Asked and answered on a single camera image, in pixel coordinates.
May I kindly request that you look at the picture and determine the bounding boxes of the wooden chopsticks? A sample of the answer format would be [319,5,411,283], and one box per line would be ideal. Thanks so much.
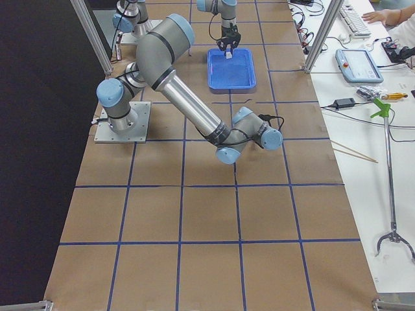
[330,140,378,163]

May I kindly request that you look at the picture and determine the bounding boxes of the blue plastic tray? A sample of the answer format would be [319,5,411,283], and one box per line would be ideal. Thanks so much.
[207,48,257,94]

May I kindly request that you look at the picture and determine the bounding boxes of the aluminium frame post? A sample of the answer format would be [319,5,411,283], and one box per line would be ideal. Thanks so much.
[70,0,113,76]

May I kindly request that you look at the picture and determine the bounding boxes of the white computer mouse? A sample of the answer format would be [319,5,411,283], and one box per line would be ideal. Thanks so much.
[337,34,351,45]

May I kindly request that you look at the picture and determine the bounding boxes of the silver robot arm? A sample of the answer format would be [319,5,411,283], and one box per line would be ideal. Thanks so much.
[97,14,283,165]
[112,1,241,58]

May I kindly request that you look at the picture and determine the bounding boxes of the white keyboard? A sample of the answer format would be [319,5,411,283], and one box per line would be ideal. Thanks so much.
[338,1,372,39]

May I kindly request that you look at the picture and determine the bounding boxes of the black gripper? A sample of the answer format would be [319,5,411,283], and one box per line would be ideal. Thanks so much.
[216,26,241,54]

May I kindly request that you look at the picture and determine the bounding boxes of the yellow screwdriver tool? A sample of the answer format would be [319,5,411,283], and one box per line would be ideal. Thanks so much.
[381,93,408,100]

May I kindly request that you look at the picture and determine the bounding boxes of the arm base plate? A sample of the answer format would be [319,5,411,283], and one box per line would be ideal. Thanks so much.
[94,101,151,143]
[120,19,162,45]

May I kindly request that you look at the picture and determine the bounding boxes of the person's hand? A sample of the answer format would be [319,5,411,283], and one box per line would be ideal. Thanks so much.
[362,9,401,26]

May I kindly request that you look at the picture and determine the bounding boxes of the green handled reacher grabber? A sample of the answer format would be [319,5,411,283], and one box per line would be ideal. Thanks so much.
[370,98,414,263]

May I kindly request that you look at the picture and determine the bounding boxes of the teach pendant tablet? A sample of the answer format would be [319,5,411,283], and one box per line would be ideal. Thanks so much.
[335,49,384,84]

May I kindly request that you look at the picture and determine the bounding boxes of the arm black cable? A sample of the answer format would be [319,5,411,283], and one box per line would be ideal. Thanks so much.
[208,11,224,43]
[207,113,286,146]

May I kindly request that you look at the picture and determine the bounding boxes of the black power adapter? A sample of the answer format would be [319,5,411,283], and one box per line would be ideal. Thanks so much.
[333,98,356,110]

